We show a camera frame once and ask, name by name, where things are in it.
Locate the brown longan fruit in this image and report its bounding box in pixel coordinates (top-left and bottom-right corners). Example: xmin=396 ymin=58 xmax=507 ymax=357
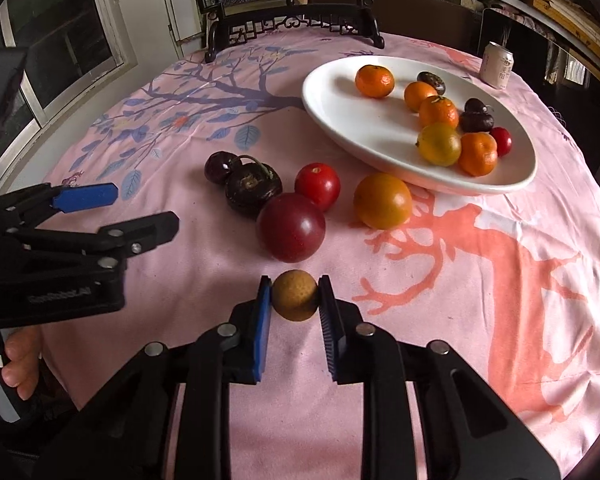
xmin=272 ymin=270 xmax=317 ymax=322

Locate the large dark red plum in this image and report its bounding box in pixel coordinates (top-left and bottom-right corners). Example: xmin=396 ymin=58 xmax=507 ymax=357
xmin=256 ymin=193 xmax=326 ymax=263

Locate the dark cherry with stem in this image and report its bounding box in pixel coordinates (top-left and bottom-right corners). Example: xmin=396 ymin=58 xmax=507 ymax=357
xmin=458 ymin=112 xmax=494 ymax=133

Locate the small red cherry tomato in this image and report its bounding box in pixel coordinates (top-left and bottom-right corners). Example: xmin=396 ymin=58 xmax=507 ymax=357
xmin=490 ymin=127 xmax=513 ymax=158

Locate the person's left hand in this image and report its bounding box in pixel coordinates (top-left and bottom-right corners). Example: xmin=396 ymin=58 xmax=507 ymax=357
xmin=2 ymin=326 xmax=42 ymax=401

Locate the orange fruit on cloth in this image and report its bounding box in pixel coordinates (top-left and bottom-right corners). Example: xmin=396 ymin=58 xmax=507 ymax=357
xmin=353 ymin=172 xmax=413 ymax=230

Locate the red tomato on cloth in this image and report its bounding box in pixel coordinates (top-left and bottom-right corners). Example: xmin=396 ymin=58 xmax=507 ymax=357
xmin=294 ymin=162 xmax=341 ymax=212

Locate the pink deer print tablecloth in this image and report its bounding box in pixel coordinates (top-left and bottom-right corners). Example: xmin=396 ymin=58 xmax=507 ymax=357
xmin=43 ymin=27 xmax=600 ymax=474

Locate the white framed window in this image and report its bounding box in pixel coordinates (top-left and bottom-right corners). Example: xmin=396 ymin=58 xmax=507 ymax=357
xmin=0 ymin=0 xmax=126 ymax=191

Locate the white oval plate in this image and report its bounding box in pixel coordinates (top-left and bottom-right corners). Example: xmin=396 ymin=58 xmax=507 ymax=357
xmin=301 ymin=55 xmax=538 ymax=196

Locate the yellow orange on plate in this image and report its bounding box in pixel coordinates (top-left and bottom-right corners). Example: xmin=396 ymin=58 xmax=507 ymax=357
xmin=416 ymin=122 xmax=462 ymax=167

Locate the tangerine at plate front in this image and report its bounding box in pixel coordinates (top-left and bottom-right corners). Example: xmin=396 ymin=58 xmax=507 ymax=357
xmin=457 ymin=132 xmax=498 ymax=177

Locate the tangerine at plate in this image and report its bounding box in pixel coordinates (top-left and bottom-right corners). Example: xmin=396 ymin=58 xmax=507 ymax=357
xmin=354 ymin=64 xmax=396 ymax=99
xmin=457 ymin=132 xmax=498 ymax=177

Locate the tangerine with green stem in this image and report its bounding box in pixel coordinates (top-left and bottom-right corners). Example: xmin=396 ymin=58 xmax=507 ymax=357
xmin=418 ymin=96 xmax=460 ymax=128

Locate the orange tangerine under gripper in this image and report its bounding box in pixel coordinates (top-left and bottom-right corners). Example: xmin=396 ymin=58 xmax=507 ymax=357
xmin=403 ymin=80 xmax=438 ymax=113

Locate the tangerine at plate back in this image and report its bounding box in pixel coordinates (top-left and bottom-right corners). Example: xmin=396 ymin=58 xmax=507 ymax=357
xmin=354 ymin=64 xmax=396 ymax=99

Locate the white beverage can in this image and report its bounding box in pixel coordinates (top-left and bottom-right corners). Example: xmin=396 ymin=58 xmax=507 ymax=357
xmin=479 ymin=41 xmax=514 ymax=90

